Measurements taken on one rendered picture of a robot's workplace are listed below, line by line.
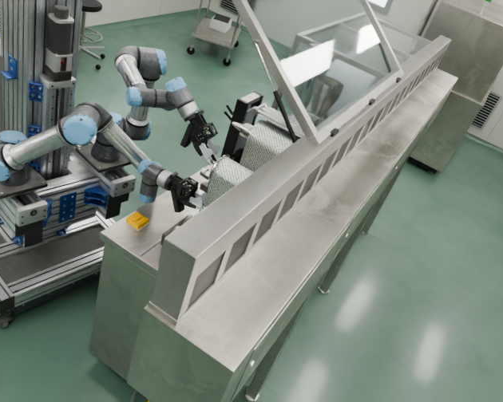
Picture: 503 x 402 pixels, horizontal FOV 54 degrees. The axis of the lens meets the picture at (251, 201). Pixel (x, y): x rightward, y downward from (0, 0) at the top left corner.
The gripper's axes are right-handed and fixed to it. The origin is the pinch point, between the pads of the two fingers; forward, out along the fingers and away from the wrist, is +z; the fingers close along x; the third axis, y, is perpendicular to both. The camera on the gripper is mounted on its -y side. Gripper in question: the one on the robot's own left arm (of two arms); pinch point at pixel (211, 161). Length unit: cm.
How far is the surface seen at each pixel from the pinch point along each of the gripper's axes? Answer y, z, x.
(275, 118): 21.4, -3.1, 24.4
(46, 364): -121, 54, -45
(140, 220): -37.7, 9.0, -15.8
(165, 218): -36.3, 14.4, -4.1
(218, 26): -232, -128, 423
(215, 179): 2.4, 6.6, -6.1
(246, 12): 55, -37, -20
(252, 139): 10.9, 0.3, 17.8
